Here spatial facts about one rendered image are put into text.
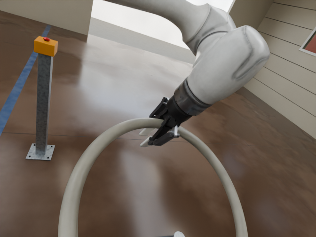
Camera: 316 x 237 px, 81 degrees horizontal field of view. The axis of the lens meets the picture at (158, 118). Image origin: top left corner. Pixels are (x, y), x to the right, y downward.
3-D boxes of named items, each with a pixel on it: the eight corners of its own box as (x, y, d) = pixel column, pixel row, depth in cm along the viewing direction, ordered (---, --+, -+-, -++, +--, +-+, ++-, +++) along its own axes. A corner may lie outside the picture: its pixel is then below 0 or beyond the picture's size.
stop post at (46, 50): (54, 146, 192) (65, 40, 138) (50, 161, 177) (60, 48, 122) (32, 144, 185) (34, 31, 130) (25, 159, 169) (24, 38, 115)
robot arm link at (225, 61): (220, 114, 43) (215, 79, 51) (288, 69, 32) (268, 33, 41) (183, 93, 39) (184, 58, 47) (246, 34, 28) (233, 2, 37)
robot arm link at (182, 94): (191, 100, 40) (175, 114, 44) (219, 108, 44) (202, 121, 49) (182, 69, 44) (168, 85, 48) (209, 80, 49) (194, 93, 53)
